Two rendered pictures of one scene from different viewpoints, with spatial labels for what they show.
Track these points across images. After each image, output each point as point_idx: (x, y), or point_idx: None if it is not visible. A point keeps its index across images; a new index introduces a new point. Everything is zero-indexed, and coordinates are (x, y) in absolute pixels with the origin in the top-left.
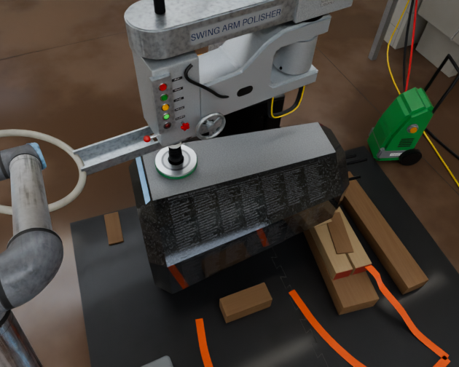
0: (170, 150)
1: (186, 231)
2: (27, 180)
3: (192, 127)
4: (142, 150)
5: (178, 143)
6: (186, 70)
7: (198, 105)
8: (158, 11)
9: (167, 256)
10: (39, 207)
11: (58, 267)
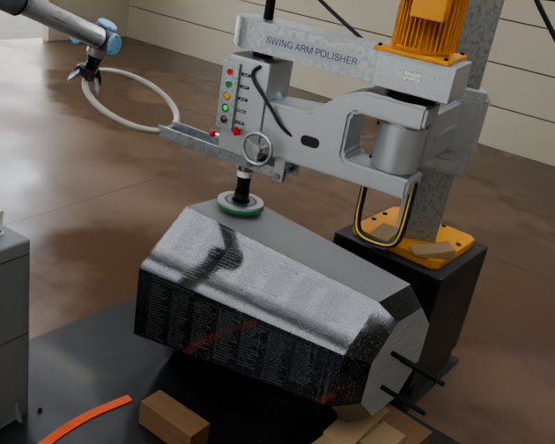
0: (237, 180)
1: (180, 252)
2: (73, 14)
3: (247, 145)
4: (206, 145)
5: (241, 171)
6: (254, 68)
7: (258, 121)
8: (263, 15)
9: (148, 260)
10: (49, 4)
11: (8, 2)
